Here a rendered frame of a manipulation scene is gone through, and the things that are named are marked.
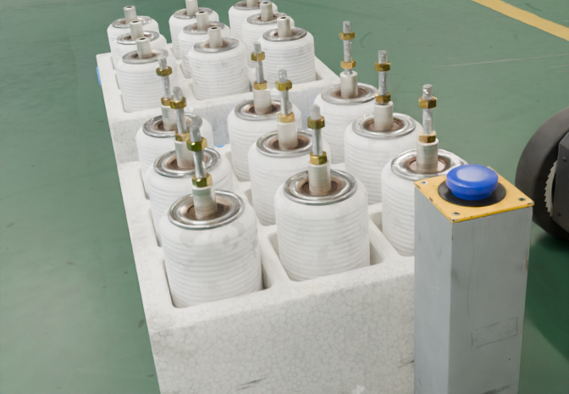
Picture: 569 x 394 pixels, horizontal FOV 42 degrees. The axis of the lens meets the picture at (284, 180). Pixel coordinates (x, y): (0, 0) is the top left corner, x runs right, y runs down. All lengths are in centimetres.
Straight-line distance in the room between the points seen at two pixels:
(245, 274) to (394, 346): 18
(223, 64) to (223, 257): 56
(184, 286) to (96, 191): 68
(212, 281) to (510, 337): 28
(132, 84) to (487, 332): 76
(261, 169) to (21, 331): 42
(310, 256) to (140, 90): 56
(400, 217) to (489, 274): 19
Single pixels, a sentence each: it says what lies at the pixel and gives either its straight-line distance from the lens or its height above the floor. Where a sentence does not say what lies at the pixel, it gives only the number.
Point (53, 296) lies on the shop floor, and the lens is 113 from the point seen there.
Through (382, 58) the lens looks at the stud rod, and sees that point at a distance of 87.
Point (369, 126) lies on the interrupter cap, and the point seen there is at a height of 25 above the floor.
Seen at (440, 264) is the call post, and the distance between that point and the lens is 62.
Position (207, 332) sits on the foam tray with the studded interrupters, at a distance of 72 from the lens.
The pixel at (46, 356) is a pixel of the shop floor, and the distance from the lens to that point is 102.
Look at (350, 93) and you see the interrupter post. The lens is 99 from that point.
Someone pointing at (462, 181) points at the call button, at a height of 33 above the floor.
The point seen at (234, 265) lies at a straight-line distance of 73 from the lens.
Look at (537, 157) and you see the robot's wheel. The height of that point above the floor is 15.
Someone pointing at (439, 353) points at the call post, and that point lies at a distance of 67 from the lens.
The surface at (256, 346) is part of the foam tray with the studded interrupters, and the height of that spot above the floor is 14.
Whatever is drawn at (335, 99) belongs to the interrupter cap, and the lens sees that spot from 98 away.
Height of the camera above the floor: 60
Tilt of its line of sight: 27 degrees down
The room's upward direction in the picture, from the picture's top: 5 degrees counter-clockwise
